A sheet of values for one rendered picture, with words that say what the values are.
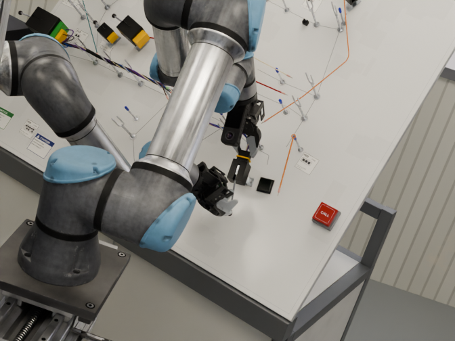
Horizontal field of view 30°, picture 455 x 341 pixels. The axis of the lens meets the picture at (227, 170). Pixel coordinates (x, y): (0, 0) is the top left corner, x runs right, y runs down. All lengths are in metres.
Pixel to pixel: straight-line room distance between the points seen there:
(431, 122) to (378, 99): 1.70
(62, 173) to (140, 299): 1.07
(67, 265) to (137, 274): 0.93
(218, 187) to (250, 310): 0.34
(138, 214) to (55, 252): 0.18
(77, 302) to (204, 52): 0.50
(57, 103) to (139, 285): 0.89
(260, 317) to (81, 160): 0.89
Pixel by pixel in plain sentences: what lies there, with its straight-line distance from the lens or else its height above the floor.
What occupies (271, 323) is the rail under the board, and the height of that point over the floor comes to 0.84.
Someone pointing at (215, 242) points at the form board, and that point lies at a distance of 2.29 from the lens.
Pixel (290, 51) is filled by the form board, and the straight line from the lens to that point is 2.45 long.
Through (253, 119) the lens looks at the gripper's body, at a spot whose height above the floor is 1.28.
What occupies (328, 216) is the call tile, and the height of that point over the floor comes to 1.11.
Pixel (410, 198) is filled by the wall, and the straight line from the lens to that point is 4.17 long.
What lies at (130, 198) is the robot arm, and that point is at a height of 1.36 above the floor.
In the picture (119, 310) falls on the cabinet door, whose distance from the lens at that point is 2.56.
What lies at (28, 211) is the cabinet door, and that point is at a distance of 2.68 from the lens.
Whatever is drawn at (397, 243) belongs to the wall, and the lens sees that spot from 4.27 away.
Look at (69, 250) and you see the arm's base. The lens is 1.54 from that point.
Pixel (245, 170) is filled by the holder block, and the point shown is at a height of 1.14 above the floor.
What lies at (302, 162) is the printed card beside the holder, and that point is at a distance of 2.30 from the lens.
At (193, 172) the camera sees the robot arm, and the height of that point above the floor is 1.18.
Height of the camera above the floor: 2.05
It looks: 24 degrees down
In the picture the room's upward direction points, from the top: 17 degrees clockwise
